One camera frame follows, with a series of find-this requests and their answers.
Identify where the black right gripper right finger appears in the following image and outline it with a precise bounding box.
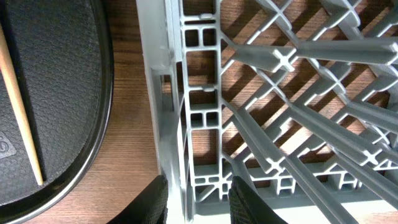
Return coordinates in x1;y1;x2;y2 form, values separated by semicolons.
228;176;287;224

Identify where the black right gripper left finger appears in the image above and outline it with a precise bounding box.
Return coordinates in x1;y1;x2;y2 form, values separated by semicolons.
108;175;169;224

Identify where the wooden chopstick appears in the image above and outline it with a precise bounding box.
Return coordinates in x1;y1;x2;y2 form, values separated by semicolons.
1;27;44;185

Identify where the grey dishwasher rack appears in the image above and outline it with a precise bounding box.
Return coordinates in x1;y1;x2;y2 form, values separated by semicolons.
136;0;397;223

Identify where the round black serving tray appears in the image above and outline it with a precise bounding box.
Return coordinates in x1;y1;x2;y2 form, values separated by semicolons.
1;0;114;223

